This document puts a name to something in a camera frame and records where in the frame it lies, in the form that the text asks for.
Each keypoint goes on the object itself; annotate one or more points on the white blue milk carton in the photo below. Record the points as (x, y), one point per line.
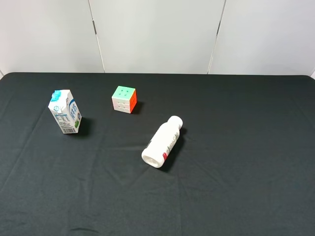
(65, 111)

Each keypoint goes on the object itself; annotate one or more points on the white plastic bottle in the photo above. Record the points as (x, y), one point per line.
(161, 144)

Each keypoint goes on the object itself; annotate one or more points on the pastel rubik's cube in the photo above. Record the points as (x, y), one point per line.
(124, 99)

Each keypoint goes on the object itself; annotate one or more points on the black tablecloth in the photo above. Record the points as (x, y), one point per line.
(243, 165)

